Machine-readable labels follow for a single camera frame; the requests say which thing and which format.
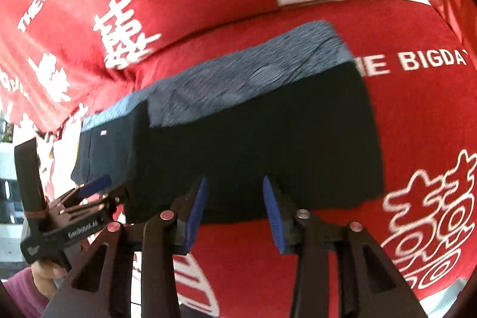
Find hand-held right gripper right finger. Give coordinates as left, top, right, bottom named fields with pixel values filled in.
left=263, top=176, right=429, bottom=318

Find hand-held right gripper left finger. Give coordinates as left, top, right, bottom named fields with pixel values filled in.
left=41, top=176, right=209, bottom=318

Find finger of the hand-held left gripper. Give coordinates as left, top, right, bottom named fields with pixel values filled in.
left=48, top=174, right=113, bottom=209
left=61, top=189, right=129, bottom=220

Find black pants with blue trim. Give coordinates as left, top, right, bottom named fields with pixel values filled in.
left=71, top=20, right=387, bottom=226

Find person's left forearm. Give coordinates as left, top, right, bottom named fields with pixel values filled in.
left=0, top=268, right=51, bottom=318

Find person's left hand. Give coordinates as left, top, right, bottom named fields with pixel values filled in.
left=30, top=260, right=68, bottom=301

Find red printed bed sheet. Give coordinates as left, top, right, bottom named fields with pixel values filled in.
left=0, top=0, right=477, bottom=318

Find red embroidered pillow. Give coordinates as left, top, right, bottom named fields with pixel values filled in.
left=428, top=0, right=477, bottom=45

